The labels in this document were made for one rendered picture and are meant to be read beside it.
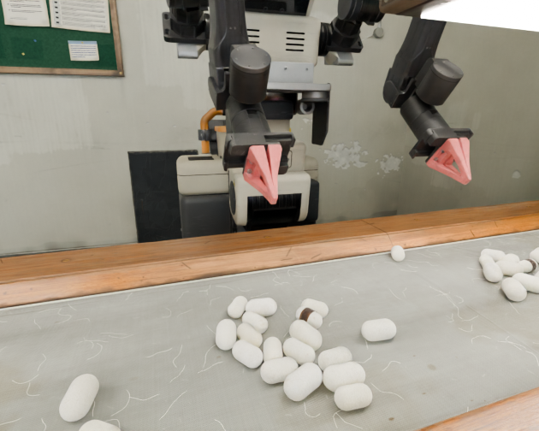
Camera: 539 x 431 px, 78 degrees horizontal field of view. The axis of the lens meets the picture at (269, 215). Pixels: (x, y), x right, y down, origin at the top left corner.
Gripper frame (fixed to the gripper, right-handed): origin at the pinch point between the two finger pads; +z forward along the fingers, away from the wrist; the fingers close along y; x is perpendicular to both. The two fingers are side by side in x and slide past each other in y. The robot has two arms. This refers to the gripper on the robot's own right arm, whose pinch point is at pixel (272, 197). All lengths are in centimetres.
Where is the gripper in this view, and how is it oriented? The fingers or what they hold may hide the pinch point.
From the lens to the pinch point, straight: 45.3
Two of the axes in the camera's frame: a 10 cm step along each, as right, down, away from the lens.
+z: 2.5, 8.2, -5.1
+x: -2.0, 5.6, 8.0
